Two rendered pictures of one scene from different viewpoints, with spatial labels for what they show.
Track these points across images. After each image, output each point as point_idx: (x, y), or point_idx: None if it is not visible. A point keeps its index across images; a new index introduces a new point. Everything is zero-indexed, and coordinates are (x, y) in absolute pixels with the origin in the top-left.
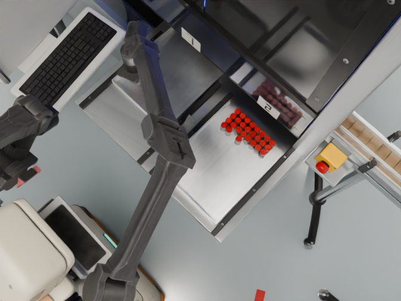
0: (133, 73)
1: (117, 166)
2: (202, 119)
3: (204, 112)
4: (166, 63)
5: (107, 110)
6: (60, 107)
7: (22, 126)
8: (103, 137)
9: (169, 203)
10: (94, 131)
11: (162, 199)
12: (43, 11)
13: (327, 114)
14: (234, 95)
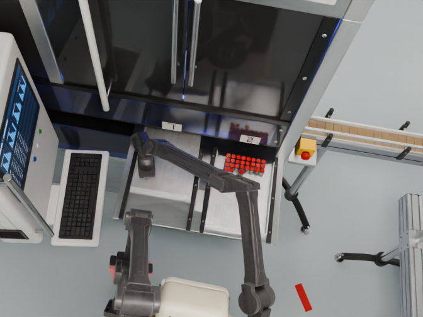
0: (150, 170)
1: None
2: None
3: None
4: None
5: (140, 209)
6: (99, 231)
7: (149, 226)
8: (106, 253)
9: (191, 268)
10: (95, 253)
11: (256, 217)
12: (46, 169)
13: (299, 117)
14: (216, 147)
